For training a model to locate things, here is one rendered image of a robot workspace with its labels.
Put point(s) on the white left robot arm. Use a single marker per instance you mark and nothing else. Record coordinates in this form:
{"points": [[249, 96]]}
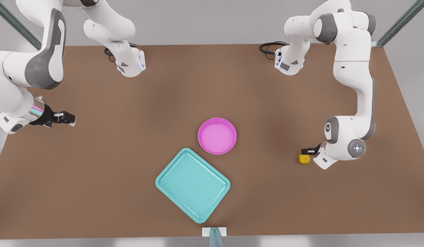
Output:
{"points": [[352, 68]]}

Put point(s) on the orange fruit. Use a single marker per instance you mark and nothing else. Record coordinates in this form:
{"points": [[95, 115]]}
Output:
{"points": [[304, 159]]}

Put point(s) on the teal rectangular tray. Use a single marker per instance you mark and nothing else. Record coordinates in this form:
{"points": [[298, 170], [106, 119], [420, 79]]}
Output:
{"points": [[192, 185]]}

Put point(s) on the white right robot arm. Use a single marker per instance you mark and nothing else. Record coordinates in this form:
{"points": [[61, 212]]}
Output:
{"points": [[44, 61]]}

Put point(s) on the silver frame post with foot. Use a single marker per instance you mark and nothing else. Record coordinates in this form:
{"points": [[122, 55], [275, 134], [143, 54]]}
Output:
{"points": [[215, 237]]}

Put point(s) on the pink round plate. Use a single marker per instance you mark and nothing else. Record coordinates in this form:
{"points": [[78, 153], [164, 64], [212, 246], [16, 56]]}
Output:
{"points": [[217, 136]]}

